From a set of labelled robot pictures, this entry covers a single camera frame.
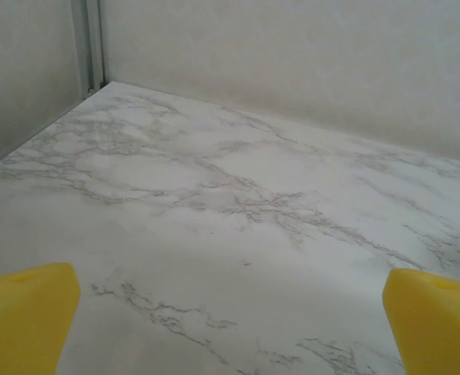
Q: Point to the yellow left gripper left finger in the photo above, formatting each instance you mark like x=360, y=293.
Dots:
x=22, y=320

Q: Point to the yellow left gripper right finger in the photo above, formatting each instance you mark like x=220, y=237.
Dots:
x=436, y=328

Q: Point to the aluminium frame post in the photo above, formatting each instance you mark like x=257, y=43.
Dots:
x=89, y=39

